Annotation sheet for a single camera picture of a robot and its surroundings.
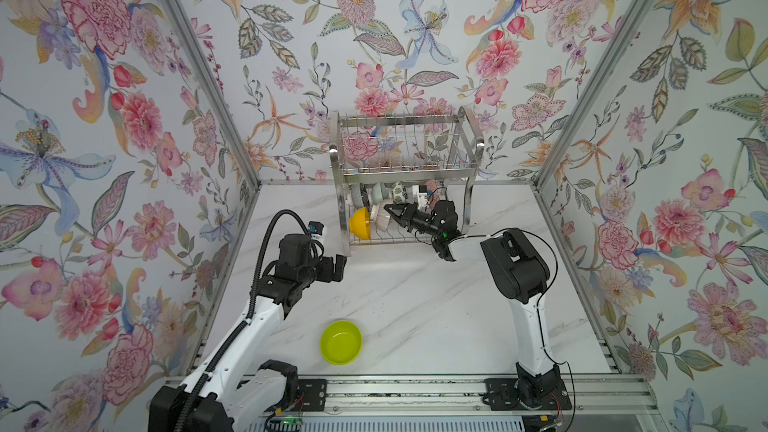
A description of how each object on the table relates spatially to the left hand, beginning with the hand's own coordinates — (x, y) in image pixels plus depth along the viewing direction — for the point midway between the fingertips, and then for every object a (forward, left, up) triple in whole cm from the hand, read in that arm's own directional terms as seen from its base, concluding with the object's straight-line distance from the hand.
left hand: (335, 256), depth 82 cm
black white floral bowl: (+26, -29, +1) cm, 39 cm away
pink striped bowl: (+14, -13, -2) cm, 19 cm away
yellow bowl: (+15, -6, -4) cm, 16 cm away
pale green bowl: (+26, -12, -3) cm, 29 cm away
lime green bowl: (-18, -2, -14) cm, 23 cm away
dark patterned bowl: (+28, -7, -7) cm, 29 cm away
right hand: (+16, -14, +1) cm, 22 cm away
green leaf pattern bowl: (+26, -19, -3) cm, 33 cm away
